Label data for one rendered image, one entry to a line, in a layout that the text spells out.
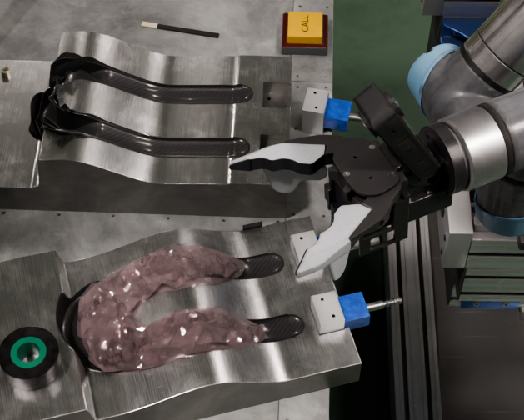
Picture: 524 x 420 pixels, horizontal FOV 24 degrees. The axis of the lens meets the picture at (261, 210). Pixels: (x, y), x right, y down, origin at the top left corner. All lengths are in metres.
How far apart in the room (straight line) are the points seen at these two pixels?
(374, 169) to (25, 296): 0.73
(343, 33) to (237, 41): 1.14
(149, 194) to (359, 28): 1.50
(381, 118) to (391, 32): 2.21
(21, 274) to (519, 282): 0.71
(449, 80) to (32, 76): 0.90
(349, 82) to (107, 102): 1.33
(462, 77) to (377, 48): 1.91
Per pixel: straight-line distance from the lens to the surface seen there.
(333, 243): 1.08
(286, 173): 1.18
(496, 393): 2.45
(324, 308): 1.72
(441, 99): 1.33
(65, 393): 1.65
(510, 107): 1.19
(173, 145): 1.90
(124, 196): 1.88
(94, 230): 1.91
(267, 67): 1.98
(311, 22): 2.12
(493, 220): 1.31
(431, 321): 2.49
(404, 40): 3.26
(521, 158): 1.19
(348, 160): 1.14
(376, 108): 1.07
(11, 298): 1.73
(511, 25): 1.31
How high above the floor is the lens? 2.37
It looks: 55 degrees down
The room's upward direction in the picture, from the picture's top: straight up
